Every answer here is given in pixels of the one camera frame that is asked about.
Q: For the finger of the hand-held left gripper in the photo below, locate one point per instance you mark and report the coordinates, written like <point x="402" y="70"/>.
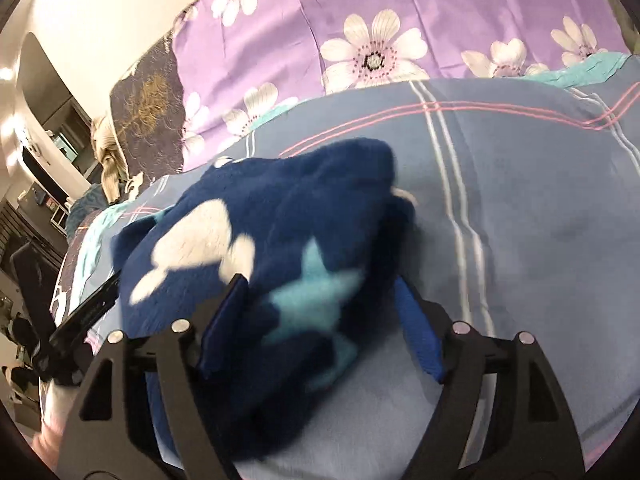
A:
<point x="32" y="295"/>
<point x="87" y="310"/>

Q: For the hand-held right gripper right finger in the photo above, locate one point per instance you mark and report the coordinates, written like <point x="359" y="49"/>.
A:
<point x="420" y="330"/>

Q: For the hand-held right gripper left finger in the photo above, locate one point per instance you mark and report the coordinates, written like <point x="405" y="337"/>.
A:
<point x="225" y="325"/>

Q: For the navy star fleece pajama top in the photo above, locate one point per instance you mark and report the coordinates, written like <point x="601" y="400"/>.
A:
<point x="300" y="210"/>

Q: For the person's left forearm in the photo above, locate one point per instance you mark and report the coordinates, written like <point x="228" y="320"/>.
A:
<point x="47" y="445"/>

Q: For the person's left hand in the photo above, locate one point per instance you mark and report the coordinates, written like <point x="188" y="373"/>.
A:
<point x="62" y="405"/>

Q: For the teal printed bedsheet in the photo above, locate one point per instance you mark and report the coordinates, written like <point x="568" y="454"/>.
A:
<point x="92" y="250"/>

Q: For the beige knotted cloth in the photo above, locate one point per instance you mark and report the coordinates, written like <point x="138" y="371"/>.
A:
<point x="107" y="155"/>

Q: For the blue plaid blanket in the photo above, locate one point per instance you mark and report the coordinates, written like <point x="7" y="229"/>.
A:
<point x="525" y="210"/>

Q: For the arched doorway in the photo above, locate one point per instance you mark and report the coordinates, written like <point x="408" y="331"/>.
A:
<point x="45" y="90"/>

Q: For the dark tree-print cushion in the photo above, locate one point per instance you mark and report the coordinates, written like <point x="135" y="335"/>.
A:
<point x="145" y="100"/>

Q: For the purple floral bedsheet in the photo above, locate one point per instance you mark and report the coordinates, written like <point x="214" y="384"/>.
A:
<point x="310" y="35"/>

